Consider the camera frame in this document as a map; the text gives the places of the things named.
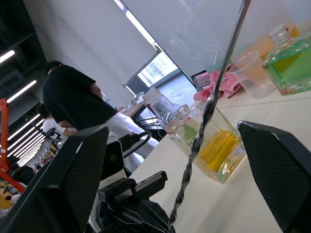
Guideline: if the clear square bottle yellow liquid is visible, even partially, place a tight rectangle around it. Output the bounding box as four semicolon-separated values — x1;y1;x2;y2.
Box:
166;100;246;184

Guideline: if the person in black shirt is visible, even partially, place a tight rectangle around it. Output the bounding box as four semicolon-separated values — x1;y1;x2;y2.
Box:
42;60;159;172

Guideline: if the green square glass bottle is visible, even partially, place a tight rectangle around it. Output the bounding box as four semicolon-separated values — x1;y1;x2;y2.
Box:
261;23;311;97

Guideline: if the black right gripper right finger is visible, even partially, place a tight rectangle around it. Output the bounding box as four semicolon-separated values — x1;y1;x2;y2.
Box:
237;120;311;233

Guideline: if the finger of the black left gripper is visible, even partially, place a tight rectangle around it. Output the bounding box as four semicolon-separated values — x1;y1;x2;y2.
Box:
95;199;176;233

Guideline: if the clear plastic measuring cup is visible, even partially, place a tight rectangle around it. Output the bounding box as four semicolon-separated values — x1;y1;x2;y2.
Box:
229;50;277;100

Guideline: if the person in white shirt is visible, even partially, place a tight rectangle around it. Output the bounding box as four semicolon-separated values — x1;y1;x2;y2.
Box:
35;103;66;139

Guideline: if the clear glass jar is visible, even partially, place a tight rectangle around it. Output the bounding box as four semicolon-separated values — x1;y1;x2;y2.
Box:
142;87;182;131

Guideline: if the pink cloth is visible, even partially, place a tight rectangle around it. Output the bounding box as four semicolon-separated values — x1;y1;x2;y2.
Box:
193;63;242;100

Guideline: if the black tablet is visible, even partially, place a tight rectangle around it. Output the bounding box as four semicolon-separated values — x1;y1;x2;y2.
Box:
190;69;212;92

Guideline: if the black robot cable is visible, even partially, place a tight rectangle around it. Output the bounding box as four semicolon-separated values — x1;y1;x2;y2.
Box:
121;130;153;159

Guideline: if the orange metal frame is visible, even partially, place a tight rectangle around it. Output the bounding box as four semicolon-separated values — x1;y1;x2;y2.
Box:
0;98;27;194

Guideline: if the long twisted metal spoon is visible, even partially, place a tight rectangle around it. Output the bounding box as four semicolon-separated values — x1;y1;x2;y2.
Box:
167;0;252;233

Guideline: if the orange juice bottle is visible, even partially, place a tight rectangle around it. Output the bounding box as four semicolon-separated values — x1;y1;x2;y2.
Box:
240;20;311;63

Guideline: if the wooden desk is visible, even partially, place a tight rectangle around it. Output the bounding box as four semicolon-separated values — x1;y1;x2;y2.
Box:
119;101;147;120

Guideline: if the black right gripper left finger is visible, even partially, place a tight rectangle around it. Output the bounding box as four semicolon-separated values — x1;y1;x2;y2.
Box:
0;126;109;233

